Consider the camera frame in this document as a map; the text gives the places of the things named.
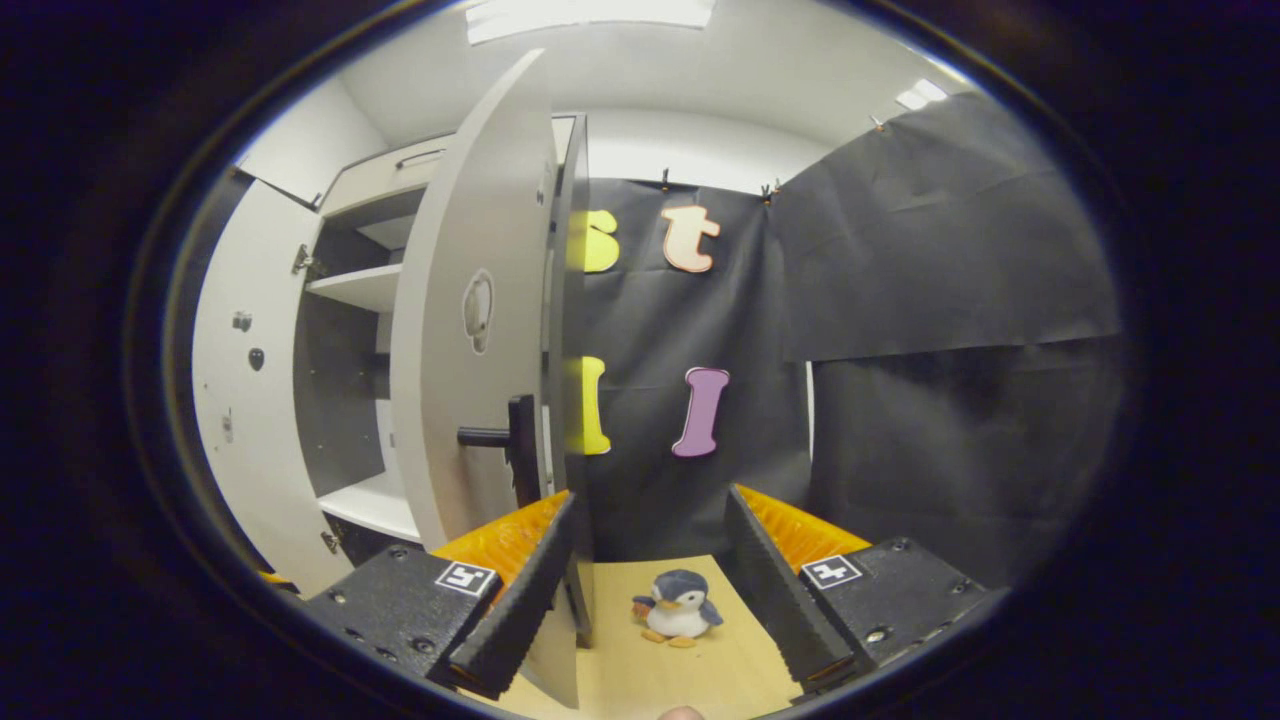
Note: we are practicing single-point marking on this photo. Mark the long ceiling light panel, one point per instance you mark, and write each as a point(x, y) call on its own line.
point(590, 18)

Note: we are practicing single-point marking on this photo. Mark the penguin plush toy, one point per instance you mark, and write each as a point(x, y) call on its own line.
point(680, 610)

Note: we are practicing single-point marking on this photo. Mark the white cabinet drawer front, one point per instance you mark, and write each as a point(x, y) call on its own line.
point(375, 185)

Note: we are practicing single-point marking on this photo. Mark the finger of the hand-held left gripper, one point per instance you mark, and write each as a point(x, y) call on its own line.
point(278, 580)

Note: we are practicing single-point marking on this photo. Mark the white cabinet door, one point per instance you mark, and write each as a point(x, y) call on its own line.
point(450, 400)
point(250, 450)

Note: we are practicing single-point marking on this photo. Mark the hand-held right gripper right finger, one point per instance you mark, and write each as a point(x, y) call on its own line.
point(780, 590)

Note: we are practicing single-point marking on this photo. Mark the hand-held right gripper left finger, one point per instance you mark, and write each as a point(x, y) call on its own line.
point(525, 590)

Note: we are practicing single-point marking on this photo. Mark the small ceiling light panel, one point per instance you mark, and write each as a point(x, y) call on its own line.
point(922, 94)

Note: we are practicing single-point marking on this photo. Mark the white and grey cabinet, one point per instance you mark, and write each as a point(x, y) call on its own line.
point(345, 285)

